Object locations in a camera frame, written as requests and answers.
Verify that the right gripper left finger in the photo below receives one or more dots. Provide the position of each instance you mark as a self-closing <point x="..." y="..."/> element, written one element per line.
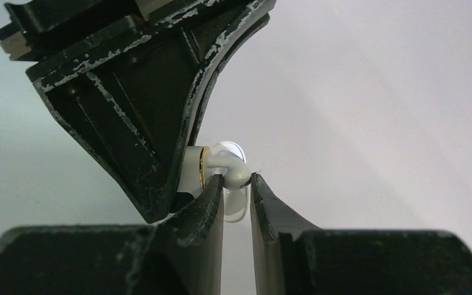
<point x="179" y="256"/>

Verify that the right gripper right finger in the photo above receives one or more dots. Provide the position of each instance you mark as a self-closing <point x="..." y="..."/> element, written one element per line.
<point x="294" y="256"/>

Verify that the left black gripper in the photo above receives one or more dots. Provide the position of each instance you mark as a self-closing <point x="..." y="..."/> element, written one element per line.
<point x="130" y="80"/>

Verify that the white earbud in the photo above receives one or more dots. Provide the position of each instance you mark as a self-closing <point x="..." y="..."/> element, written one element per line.
<point x="235" y="172"/>

